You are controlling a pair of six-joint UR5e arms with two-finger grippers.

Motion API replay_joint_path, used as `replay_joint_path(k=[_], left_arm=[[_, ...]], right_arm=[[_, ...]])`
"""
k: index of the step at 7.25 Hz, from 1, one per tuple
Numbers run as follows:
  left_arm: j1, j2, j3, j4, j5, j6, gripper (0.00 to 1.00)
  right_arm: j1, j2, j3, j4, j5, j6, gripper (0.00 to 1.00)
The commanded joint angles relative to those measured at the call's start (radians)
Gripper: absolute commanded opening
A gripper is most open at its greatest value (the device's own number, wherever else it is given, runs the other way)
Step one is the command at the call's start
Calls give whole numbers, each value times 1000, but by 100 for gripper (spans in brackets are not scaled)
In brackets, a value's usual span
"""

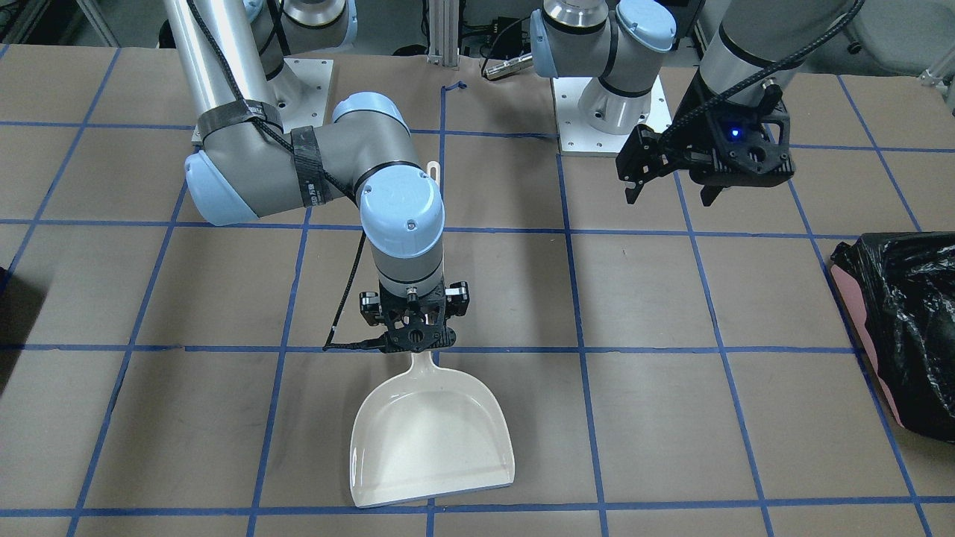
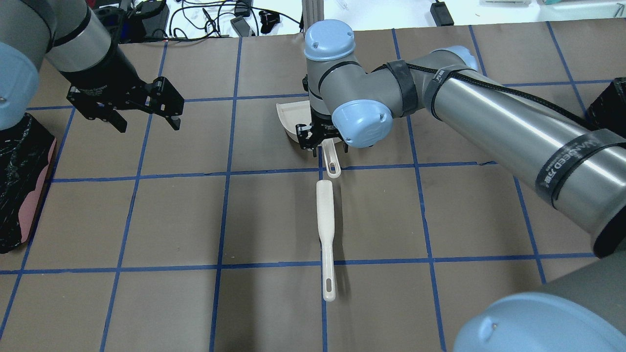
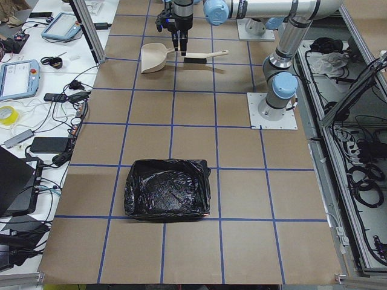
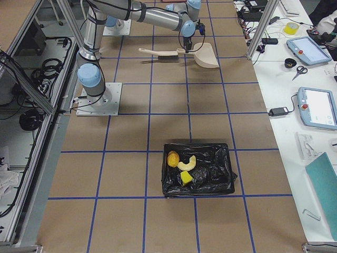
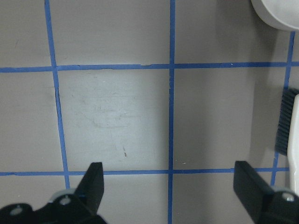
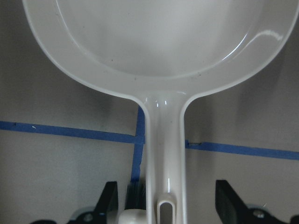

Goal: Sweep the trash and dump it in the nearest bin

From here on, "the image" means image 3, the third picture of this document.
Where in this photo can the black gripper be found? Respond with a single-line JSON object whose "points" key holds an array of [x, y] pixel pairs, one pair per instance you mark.
{"points": [[180, 26]]}

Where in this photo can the yellow tape roll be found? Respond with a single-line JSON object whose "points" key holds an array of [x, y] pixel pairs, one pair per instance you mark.
{"points": [[8, 115]]}

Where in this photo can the white hand brush black bristles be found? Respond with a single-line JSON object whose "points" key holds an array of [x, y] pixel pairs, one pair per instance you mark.
{"points": [[201, 58]]}

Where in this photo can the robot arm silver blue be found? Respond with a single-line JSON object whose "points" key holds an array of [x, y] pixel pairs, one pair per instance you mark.
{"points": [[178, 4], [299, 16]]}

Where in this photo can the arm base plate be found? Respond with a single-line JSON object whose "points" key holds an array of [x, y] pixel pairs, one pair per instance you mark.
{"points": [[252, 30], [262, 116]]}

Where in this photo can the black scissors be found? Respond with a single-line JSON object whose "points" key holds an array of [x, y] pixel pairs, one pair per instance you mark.
{"points": [[46, 60]]}

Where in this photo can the black lined trash bin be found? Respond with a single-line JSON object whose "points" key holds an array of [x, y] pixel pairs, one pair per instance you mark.
{"points": [[168, 190]]}

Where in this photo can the black laptop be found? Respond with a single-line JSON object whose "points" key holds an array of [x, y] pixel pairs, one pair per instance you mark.
{"points": [[20, 179]]}

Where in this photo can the blue teach pendant far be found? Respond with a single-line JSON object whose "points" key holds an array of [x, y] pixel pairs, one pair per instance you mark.
{"points": [[64, 27]]}

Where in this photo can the blue teach pendant near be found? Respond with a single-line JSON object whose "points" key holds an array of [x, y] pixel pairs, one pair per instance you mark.
{"points": [[19, 79]]}

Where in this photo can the blue teach pendant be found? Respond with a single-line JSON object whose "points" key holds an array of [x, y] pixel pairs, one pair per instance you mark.
{"points": [[64, 27], [19, 79]]}

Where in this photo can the black power adapter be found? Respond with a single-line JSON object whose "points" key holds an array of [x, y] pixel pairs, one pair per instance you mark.
{"points": [[49, 144]]}

